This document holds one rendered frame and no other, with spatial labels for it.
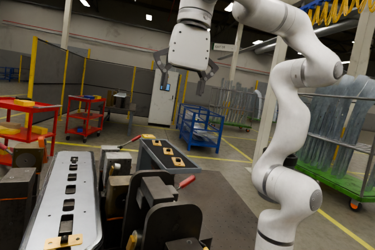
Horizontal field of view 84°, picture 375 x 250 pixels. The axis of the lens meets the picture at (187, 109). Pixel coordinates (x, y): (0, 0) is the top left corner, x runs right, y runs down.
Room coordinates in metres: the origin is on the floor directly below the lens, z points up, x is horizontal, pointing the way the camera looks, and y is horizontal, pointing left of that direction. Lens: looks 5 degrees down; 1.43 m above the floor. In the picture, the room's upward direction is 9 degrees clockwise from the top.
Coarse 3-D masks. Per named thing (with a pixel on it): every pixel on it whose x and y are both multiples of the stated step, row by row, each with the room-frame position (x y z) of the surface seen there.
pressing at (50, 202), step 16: (64, 160) 0.97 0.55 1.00; (80, 160) 1.00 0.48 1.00; (48, 176) 0.80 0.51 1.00; (64, 176) 0.82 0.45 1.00; (80, 176) 0.84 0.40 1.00; (96, 176) 0.85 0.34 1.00; (48, 192) 0.69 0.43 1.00; (64, 192) 0.71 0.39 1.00; (80, 192) 0.72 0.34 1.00; (96, 192) 0.73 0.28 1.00; (48, 208) 0.61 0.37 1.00; (80, 208) 0.63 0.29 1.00; (96, 208) 0.64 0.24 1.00; (32, 224) 0.53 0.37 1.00; (48, 224) 0.54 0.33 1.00; (80, 224) 0.56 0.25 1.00; (96, 224) 0.57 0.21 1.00; (32, 240) 0.48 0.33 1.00; (96, 240) 0.51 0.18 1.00
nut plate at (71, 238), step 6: (78, 234) 0.52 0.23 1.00; (48, 240) 0.48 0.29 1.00; (54, 240) 0.49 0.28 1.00; (60, 240) 0.49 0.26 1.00; (66, 240) 0.48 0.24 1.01; (72, 240) 0.50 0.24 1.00; (78, 240) 0.50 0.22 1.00; (48, 246) 0.47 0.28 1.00; (54, 246) 0.47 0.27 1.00; (60, 246) 0.47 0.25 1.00; (66, 246) 0.48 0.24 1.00
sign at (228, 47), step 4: (220, 12) 13.25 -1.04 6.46; (236, 36) 12.87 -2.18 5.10; (216, 44) 13.22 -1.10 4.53; (220, 44) 13.13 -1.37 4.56; (224, 44) 13.05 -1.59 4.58; (228, 44) 12.98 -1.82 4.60; (212, 48) 13.28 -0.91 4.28; (216, 48) 13.20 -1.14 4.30; (220, 48) 13.12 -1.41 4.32; (224, 48) 13.04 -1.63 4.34; (228, 48) 12.96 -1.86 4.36; (232, 48) 12.89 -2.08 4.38; (236, 48) 12.82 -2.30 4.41
